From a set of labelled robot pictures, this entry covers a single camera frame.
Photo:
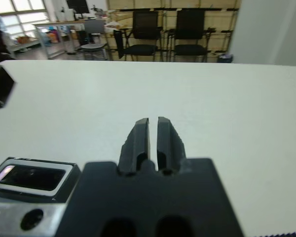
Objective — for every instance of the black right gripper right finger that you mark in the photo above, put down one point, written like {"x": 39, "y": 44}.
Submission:
{"x": 169, "y": 148}

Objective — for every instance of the small dark bin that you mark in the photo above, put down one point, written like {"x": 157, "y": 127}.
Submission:
{"x": 225, "y": 58}

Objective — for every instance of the large window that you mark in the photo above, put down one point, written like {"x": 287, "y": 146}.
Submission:
{"x": 19, "y": 10}

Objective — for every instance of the wooden crate stack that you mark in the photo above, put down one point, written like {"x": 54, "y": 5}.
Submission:
{"x": 167, "y": 6}

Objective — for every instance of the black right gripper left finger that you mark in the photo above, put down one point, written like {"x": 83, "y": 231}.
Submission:
{"x": 134, "y": 148}

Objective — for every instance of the black box base white lining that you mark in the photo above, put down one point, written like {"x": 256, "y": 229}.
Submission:
{"x": 69, "y": 182}

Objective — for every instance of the grey chair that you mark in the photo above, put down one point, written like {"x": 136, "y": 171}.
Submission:
{"x": 95, "y": 26}

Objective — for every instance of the black computer tower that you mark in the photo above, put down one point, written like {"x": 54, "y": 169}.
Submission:
{"x": 82, "y": 38}

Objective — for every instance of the wood top metal desk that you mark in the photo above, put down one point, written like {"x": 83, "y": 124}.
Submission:
{"x": 54, "y": 23}

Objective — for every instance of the black box lid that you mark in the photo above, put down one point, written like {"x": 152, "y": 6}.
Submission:
{"x": 0, "y": 86}

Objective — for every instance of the open cardboard box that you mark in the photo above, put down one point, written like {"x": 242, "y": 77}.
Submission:
{"x": 22, "y": 40}

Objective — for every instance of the black mesh office chair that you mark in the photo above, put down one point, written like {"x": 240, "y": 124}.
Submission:
{"x": 144, "y": 24}
{"x": 190, "y": 24}

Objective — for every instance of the colourful bags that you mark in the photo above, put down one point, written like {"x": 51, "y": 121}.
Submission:
{"x": 53, "y": 35}

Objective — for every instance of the white desktop appliance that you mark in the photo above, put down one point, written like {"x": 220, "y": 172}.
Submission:
{"x": 64, "y": 15}

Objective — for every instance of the black monitor on stand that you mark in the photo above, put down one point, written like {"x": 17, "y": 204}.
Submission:
{"x": 76, "y": 6}

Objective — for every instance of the white low shelf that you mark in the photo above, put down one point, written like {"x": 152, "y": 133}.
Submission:
{"x": 24, "y": 47}

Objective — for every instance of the black folded chair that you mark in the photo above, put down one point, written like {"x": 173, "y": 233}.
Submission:
{"x": 118, "y": 44}

